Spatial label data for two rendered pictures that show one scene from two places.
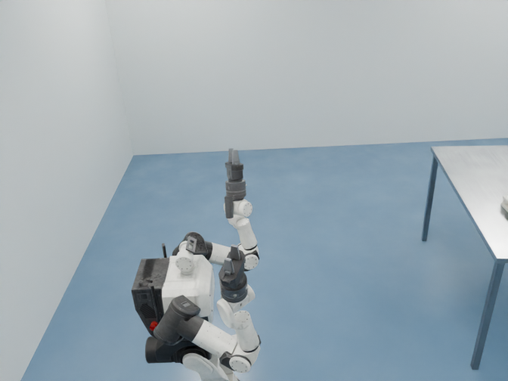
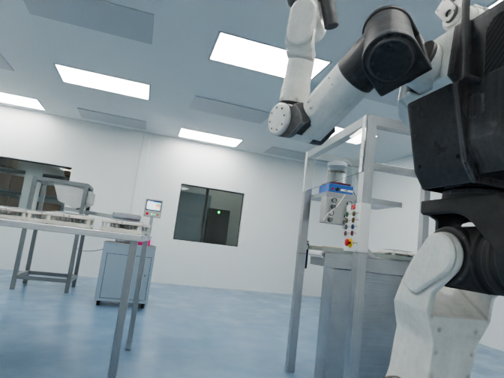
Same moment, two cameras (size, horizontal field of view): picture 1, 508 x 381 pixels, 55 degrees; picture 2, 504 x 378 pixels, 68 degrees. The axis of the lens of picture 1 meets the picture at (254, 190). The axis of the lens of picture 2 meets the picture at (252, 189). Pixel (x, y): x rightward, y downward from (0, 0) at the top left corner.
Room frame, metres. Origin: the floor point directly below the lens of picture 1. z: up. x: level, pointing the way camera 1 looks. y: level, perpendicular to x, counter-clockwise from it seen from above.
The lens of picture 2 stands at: (2.19, 0.87, 0.91)
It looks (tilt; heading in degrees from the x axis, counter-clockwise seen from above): 9 degrees up; 253
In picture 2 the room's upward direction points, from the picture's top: 7 degrees clockwise
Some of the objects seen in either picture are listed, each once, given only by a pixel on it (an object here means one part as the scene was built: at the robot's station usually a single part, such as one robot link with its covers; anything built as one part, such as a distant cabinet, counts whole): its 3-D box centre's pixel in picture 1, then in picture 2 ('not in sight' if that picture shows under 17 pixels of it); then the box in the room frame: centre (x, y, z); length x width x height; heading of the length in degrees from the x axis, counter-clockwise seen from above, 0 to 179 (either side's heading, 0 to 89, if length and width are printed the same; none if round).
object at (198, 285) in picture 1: (177, 297); (494, 105); (1.56, 0.34, 1.23); 0.34 x 0.30 x 0.36; 179
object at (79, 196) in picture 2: not in sight; (74, 236); (2.89, -4.89, 0.75); 1.43 x 1.06 x 1.50; 179
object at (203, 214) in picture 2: not in sight; (209, 215); (0.67, -6.86, 1.43); 1.38 x 0.01 x 1.16; 179
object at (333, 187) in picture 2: not in sight; (336, 190); (0.71, -1.72, 1.42); 0.21 x 0.20 x 0.09; 84
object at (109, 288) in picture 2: not in sight; (126, 273); (2.14, -4.34, 0.38); 0.63 x 0.57 x 0.76; 179
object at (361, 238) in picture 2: not in sight; (356, 227); (1.01, -0.93, 1.08); 0.17 x 0.06 x 0.26; 84
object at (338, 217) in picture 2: not in sight; (336, 211); (0.74, -1.63, 1.25); 0.22 x 0.11 x 0.20; 174
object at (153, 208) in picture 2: not in sight; (151, 222); (1.93, -4.47, 1.07); 0.23 x 0.10 x 0.62; 179
